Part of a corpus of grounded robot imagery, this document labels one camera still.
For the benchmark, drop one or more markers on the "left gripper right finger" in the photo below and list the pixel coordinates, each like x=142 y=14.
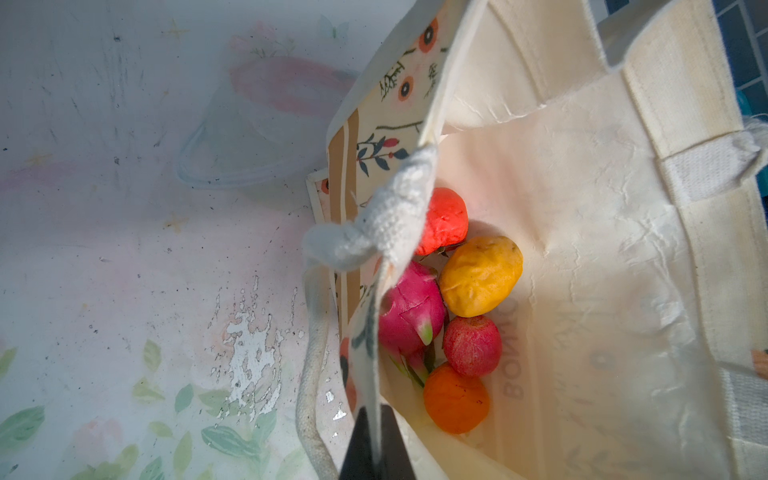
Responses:
x=394 y=463

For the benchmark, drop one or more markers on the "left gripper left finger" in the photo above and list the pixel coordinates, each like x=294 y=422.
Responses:
x=358 y=462

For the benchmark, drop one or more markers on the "large orange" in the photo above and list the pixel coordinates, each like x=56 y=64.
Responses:
x=456 y=404

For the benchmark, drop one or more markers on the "red apple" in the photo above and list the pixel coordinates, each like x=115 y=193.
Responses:
x=473 y=346

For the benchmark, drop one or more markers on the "pink dragon fruit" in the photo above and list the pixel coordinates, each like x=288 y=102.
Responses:
x=412 y=315

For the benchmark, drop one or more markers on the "yellow squash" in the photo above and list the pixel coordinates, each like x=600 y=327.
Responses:
x=480 y=275

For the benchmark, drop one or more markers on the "red tomato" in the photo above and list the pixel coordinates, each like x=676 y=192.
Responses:
x=447 y=222

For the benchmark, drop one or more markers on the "cream canvas grocery bag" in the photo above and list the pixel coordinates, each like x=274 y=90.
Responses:
x=608 y=152

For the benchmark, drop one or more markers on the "teal plastic basket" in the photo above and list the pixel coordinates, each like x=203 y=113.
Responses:
x=753 y=142

